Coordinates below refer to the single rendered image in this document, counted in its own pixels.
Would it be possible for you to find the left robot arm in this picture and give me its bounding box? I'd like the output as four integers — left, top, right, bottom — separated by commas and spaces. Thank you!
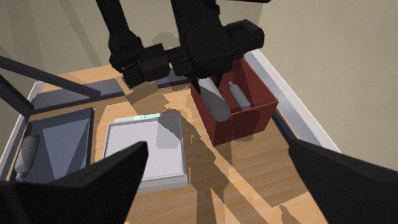
96, 0, 249, 89

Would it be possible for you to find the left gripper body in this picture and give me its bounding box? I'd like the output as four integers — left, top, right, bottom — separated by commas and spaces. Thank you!
139, 0, 265, 82

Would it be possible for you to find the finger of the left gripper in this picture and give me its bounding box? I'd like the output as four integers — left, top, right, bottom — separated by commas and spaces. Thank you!
172, 63, 201, 94
212, 73, 223, 88

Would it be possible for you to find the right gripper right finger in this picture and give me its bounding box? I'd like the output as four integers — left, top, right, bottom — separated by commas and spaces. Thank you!
288, 139, 398, 224

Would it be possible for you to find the grey gas cylinder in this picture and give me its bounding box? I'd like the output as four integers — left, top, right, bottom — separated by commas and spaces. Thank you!
228, 81, 251, 111
198, 77, 231, 122
14, 136, 37, 180

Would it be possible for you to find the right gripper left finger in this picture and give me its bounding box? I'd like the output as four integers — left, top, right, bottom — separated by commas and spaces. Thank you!
0, 141, 149, 224

